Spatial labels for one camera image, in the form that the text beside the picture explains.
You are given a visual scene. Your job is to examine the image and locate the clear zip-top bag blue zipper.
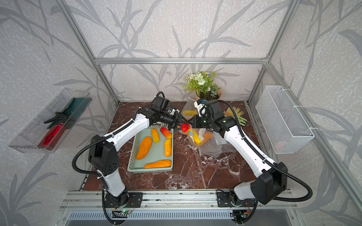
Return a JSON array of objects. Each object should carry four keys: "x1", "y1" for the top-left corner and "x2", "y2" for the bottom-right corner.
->
[{"x1": 183, "y1": 127, "x2": 224, "y2": 158}]

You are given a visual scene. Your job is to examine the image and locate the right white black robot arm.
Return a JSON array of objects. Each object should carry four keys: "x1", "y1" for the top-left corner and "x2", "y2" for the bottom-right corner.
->
[{"x1": 188, "y1": 115, "x2": 313, "y2": 204}]

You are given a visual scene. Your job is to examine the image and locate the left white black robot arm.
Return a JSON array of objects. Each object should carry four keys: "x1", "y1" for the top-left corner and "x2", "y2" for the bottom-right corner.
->
[{"x1": 72, "y1": 108, "x2": 183, "y2": 198}]

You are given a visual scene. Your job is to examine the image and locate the red orange mango right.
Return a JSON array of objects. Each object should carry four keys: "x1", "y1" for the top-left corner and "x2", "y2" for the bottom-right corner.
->
[{"x1": 160, "y1": 127, "x2": 173, "y2": 139}]

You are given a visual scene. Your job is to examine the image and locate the yellow orange mango small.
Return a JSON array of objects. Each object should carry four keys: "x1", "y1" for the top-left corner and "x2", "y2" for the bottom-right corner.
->
[{"x1": 151, "y1": 129, "x2": 160, "y2": 143}]

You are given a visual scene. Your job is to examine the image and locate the stack of clear zip bags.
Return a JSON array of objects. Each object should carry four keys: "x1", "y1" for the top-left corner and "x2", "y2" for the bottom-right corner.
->
[{"x1": 199, "y1": 131, "x2": 237, "y2": 158}]

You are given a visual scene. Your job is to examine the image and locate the large orange mango left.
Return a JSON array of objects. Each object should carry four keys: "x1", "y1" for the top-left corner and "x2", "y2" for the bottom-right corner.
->
[{"x1": 136, "y1": 137, "x2": 153, "y2": 160}]

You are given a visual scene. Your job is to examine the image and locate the long orange mango front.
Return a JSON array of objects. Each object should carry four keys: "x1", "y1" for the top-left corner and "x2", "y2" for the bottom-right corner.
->
[{"x1": 144, "y1": 160, "x2": 172, "y2": 169}]

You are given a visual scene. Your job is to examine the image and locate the yellow green garden gloves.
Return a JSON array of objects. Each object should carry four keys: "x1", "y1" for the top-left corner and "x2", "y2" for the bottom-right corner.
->
[{"x1": 223, "y1": 106, "x2": 248, "y2": 127}]

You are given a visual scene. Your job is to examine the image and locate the green perforated plastic basket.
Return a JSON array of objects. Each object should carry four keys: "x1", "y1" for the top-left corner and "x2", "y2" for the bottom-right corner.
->
[{"x1": 127, "y1": 122, "x2": 173, "y2": 173}]

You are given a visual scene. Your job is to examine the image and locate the potted artificial plant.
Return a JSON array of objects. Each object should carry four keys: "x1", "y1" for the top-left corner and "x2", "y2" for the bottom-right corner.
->
[{"x1": 183, "y1": 71, "x2": 221, "y2": 100}]

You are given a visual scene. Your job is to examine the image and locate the dark green cloth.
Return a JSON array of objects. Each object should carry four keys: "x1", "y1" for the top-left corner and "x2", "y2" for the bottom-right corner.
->
[{"x1": 47, "y1": 98, "x2": 91, "y2": 130}]

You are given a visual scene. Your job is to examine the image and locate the black pruning shears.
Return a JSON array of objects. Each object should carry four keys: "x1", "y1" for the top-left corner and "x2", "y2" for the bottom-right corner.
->
[{"x1": 44, "y1": 112, "x2": 69, "y2": 124}]

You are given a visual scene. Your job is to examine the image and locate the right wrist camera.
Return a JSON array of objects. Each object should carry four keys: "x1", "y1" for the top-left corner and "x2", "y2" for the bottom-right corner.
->
[{"x1": 194, "y1": 99, "x2": 222, "y2": 117}]

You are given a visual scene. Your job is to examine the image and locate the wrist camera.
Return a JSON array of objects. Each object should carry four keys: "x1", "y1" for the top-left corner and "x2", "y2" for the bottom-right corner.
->
[
  {"x1": 150, "y1": 96, "x2": 172, "y2": 115},
  {"x1": 194, "y1": 99, "x2": 222, "y2": 117}
]

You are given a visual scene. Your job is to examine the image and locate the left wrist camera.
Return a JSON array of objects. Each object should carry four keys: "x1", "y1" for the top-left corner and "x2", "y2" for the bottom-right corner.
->
[{"x1": 150, "y1": 96, "x2": 172, "y2": 115}]

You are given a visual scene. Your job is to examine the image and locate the white wire mesh basket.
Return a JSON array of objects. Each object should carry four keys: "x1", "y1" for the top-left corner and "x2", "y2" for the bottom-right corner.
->
[{"x1": 256, "y1": 86, "x2": 315, "y2": 154}]

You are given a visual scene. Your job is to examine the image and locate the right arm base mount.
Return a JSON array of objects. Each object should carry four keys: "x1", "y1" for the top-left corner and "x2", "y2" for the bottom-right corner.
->
[{"x1": 216, "y1": 189, "x2": 256, "y2": 208}]

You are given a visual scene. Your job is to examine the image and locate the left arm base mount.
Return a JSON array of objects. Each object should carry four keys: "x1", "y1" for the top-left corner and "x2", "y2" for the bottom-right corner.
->
[{"x1": 103, "y1": 192, "x2": 143, "y2": 208}]

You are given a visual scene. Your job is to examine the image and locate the red handled brush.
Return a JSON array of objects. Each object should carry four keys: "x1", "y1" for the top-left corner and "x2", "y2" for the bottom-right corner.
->
[{"x1": 38, "y1": 123, "x2": 66, "y2": 150}]

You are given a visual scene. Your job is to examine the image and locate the clear plastic wall tray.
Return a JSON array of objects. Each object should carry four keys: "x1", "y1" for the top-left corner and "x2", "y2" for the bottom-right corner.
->
[{"x1": 9, "y1": 88, "x2": 92, "y2": 153}]

